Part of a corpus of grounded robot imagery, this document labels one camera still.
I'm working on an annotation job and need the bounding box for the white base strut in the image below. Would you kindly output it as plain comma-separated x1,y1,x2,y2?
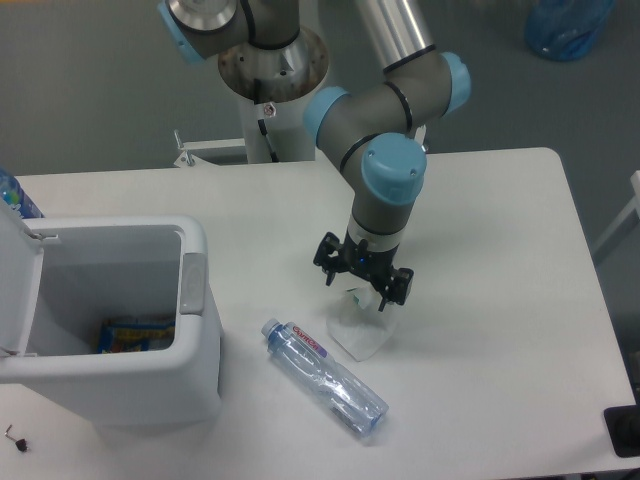
184,138,247,164

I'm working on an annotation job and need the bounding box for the small hex key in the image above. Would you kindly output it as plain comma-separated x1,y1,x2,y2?
4,425,17,443

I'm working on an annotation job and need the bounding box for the white frame at right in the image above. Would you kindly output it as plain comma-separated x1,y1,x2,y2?
591,170,639,266

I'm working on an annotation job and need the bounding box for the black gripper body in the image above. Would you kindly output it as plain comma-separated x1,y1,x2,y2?
343,235,398,290

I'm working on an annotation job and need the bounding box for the black device at edge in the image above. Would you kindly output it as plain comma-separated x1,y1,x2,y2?
604,405,639,458

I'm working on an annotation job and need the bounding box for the blue plastic bag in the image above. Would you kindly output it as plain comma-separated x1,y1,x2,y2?
523,0,616,62

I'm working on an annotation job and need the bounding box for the blue yellow snack packet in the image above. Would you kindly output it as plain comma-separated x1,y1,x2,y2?
95,317,175,354

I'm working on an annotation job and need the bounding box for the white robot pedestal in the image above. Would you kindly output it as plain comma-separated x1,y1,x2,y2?
218,26,329,164

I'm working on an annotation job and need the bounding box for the white wrapper bag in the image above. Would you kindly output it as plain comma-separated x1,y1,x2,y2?
326,285,399,362

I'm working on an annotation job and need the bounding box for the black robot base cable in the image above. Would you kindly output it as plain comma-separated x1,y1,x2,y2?
252,78,280,163

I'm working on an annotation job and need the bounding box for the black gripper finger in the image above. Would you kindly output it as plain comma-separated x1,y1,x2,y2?
371,267,414,312
313,232,349,286

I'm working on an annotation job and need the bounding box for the clear plastic water bottle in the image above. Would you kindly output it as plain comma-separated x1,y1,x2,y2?
261,318,389,438

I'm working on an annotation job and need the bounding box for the white levelling foot bracket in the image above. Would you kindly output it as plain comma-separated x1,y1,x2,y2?
173,129,196,167

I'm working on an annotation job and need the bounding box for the blue labelled bottle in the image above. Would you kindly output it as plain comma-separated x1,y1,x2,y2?
0,169,44,219

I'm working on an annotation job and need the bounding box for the white plastic trash can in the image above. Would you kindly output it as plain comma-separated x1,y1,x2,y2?
1,206,223,426

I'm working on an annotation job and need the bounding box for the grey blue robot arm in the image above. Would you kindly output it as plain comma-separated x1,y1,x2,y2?
158,1,471,305

